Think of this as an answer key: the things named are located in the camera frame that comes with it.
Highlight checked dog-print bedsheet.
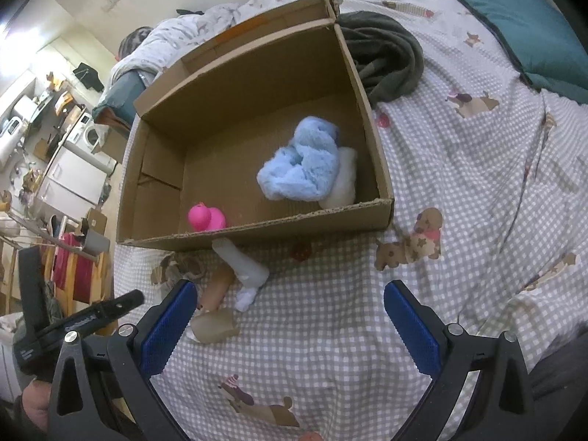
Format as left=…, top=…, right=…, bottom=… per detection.
left=112, top=0, right=588, bottom=441

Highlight beige scrunchie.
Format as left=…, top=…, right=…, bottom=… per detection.
left=165, top=252, right=205, bottom=286

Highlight cardboard tube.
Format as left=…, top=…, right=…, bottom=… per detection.
left=190, top=309, right=240, bottom=344

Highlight black hanging garment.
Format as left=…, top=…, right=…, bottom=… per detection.
left=73, top=62, right=105, bottom=93

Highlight teal bed base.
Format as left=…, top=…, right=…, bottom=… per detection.
left=92, top=71, right=148, bottom=129

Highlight red cloth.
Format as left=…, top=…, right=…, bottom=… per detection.
left=53, top=232, right=95, bottom=301

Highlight thin white sock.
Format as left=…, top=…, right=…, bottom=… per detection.
left=212, top=239, right=270, bottom=312

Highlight white washing machine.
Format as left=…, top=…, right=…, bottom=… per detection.
left=64, top=112, right=116, bottom=167

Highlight pink rubber duck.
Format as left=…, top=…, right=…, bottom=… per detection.
left=187, top=202, right=227, bottom=233

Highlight grey striped pillow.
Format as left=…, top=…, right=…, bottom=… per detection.
left=117, top=26, right=154, bottom=60

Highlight dark grey-green cloth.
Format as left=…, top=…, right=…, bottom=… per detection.
left=337, top=10, right=426, bottom=106

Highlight person's left hand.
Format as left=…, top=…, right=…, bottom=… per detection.
left=16, top=379, right=53, bottom=441

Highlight light blue fluffy sock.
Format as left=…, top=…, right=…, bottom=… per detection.
left=257, top=117, right=343, bottom=203

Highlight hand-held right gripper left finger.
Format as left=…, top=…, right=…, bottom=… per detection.
left=46, top=279, right=199, bottom=441

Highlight grey bin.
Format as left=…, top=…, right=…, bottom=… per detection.
left=80, top=230, right=111, bottom=258

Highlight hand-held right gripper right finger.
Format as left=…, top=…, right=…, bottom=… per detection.
left=383, top=279, right=537, bottom=441

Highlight white fluffy sock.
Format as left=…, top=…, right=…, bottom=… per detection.
left=319, top=147, right=359, bottom=209

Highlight light beige lace sock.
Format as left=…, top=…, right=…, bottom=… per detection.
left=151, top=262, right=173, bottom=288

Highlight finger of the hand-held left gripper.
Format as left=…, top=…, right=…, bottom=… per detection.
left=39, top=289, right=146, bottom=337

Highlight teal pillow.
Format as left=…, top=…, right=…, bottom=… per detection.
left=452, top=0, right=588, bottom=104

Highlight large cardboard box beside bed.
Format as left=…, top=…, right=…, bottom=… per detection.
left=92, top=126, right=132, bottom=164

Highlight white printed duvet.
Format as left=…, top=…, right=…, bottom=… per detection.
left=110, top=2, right=240, bottom=84

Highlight pinkish beige sock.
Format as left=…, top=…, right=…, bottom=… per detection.
left=197, top=264, right=236, bottom=313

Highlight white kitchen cabinets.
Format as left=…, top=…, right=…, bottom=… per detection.
left=34, top=147, right=115, bottom=221

